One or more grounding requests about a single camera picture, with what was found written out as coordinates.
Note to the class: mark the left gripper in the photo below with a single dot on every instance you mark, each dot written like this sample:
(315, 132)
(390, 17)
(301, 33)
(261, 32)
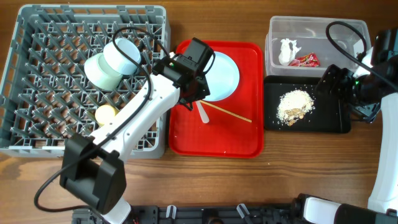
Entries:
(204, 92)

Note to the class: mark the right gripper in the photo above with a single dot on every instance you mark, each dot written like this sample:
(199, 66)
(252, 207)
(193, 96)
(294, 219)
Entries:
(344, 76)

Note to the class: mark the white plastic fork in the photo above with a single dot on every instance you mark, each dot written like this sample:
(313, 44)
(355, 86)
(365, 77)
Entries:
(203, 115)

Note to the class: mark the red snack wrapper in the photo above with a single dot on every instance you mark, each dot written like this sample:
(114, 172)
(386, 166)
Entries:
(310, 60)

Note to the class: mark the rice and nut scraps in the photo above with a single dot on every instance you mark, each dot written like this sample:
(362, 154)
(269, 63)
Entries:
(293, 106)

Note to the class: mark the light blue bowl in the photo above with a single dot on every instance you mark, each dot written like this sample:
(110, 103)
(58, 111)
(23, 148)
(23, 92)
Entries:
(117, 61)

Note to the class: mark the white napkin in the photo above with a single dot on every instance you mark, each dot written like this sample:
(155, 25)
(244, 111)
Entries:
(288, 51)

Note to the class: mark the yellow cup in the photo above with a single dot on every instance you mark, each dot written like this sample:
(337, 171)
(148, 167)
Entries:
(105, 114)

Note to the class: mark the green bowl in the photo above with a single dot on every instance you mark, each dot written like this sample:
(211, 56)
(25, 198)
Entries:
(100, 73)

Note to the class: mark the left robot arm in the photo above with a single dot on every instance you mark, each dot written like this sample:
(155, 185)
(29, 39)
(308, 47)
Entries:
(93, 168)

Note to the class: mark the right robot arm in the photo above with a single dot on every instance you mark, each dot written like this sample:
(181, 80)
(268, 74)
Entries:
(376, 85)

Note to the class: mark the light blue plate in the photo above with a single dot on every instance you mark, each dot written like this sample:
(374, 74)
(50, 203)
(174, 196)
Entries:
(222, 78)

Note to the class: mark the wooden chopstick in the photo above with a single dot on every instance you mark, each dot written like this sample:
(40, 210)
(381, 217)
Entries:
(226, 111)

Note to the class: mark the red plastic tray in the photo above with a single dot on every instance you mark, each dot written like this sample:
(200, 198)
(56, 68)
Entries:
(226, 135)

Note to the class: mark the black plastic tray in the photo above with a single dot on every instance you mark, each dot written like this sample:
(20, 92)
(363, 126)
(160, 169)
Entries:
(327, 116)

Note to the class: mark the clear plastic bin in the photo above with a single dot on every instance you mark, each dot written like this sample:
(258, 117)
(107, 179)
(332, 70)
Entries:
(309, 32)

